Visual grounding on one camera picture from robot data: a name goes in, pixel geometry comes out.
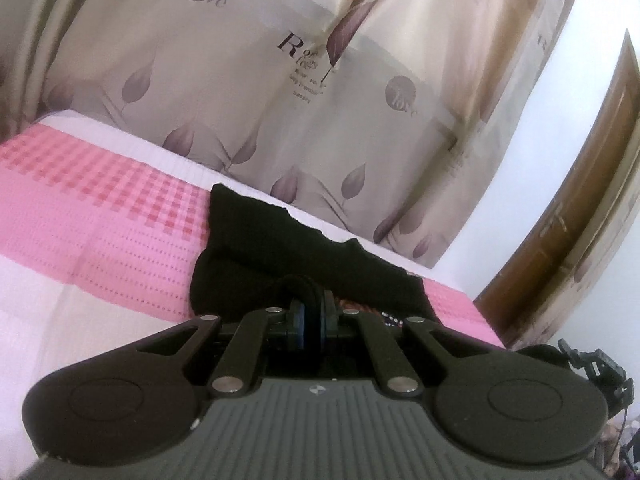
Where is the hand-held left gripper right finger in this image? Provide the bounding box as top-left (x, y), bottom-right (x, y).
top-left (317, 290), bottom-right (481, 397)

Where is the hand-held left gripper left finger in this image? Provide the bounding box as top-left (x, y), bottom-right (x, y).
top-left (135, 299), bottom-right (310, 397)

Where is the black printed long-sleeve shirt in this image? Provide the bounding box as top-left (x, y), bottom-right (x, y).
top-left (189, 182), bottom-right (441, 326)

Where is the brown wooden door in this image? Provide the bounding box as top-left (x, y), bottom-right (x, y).
top-left (472, 30), bottom-right (640, 351)

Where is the pink checked bed sheet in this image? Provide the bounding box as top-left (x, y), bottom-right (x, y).
top-left (0, 109), bottom-right (506, 480)

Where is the beige leaf-print curtain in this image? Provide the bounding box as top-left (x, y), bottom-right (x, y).
top-left (0, 0), bottom-right (588, 266)

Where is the metal door handle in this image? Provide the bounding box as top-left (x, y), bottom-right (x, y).
top-left (537, 212), bottom-right (568, 233)

